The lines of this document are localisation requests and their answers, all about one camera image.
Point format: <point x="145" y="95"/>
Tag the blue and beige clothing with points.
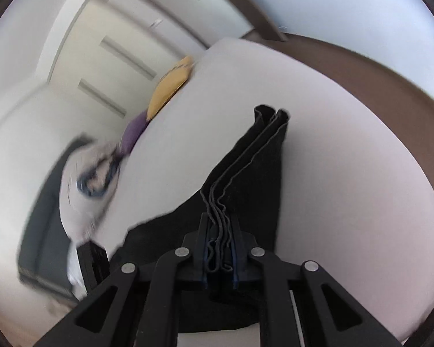
<point x="94" y="181"/>

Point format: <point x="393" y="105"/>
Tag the white bed mattress sheet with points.
<point x="352" y="196"/>

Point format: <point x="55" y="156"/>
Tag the black embroidered denim pants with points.
<point x="244" y="187"/>

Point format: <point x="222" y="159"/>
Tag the large white pillow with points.
<point x="79" y="214"/>

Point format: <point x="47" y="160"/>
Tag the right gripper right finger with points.
<point x="242" y="243"/>

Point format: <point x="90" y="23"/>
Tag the purple cushion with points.
<point x="133" y="131"/>

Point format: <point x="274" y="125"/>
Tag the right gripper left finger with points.
<point x="196" y="242"/>

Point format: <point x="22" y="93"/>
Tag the white door brown frame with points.
<point x="211" y="20"/>

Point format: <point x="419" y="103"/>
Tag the dark grey bed headboard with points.
<point x="43" y="253"/>

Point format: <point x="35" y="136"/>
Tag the yellow cushion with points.
<point x="169" y="84"/>

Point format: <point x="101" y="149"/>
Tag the cream wardrobe with handles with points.
<point x="112" y="58"/>

